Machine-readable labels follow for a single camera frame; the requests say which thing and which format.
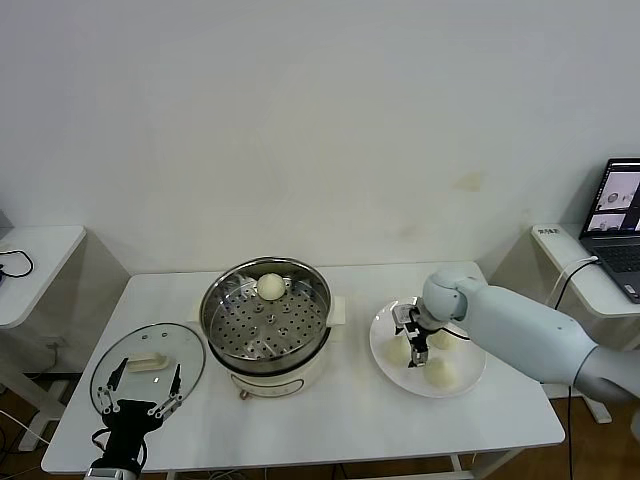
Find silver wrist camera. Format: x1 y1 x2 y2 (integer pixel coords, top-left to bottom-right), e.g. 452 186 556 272
391 304 419 327
84 465 144 480

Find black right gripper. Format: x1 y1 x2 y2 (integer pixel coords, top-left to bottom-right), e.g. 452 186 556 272
392 301 441 371

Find white side table with label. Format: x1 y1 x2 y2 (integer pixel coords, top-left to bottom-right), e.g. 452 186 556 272
529 223 640 426

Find glass pot lid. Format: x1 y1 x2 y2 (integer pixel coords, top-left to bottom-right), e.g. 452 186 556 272
89 322 208 416

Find white laptop cable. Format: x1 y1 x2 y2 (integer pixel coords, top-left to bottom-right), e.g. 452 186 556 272
552 256 596 301

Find black looped cable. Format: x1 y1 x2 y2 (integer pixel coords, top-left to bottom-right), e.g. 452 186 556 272
0 248 36 281

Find perforated steel steamer basket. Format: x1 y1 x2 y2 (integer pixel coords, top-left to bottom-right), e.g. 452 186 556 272
200 256 333 375

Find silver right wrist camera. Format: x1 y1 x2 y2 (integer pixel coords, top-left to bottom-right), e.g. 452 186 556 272
391 304 419 327

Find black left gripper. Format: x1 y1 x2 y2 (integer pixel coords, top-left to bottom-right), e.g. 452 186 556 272
96 357 184 469

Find black cable with adapter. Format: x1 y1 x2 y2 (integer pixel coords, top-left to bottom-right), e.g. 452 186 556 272
552 258 599 480

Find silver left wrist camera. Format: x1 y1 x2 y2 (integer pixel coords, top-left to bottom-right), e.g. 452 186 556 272
84 465 144 480

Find dark grey open laptop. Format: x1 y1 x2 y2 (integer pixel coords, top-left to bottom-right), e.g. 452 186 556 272
578 159 640 306

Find white round plate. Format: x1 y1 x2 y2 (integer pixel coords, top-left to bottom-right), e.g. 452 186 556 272
369 297 488 400

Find cream electric cooking pot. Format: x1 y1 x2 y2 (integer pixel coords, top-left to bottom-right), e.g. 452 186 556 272
187 295 348 401

